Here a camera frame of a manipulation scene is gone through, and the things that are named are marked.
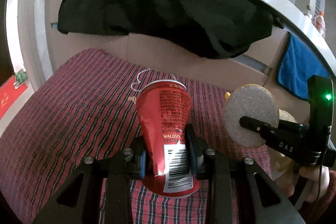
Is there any red floor doormat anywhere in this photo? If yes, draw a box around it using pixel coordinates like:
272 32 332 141
0 76 28 119

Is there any black hanging cloth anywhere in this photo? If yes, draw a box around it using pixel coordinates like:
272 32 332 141
58 0 283 59

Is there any orange capped plastic bottle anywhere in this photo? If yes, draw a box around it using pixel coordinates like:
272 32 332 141
314 11 326 38

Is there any crushed red drink can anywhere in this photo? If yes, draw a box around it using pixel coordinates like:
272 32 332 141
136 80 199 198

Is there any blue hanging towel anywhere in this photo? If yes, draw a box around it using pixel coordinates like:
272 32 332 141
276 34 330 101

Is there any green slipper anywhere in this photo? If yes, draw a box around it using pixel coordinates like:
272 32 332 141
14 68 28 89

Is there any dark sauce glass bottle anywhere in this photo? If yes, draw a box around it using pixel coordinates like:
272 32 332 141
305 5 313 20

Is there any person's right hand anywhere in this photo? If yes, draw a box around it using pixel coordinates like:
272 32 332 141
276 166 330 203

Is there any silver round cake board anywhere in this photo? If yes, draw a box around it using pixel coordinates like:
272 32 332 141
223 84 280 148

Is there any red plaid floor mat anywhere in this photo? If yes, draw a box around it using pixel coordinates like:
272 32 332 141
1 48 272 223

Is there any beige trash bag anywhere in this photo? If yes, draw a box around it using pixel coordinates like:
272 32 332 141
267 108 302 180

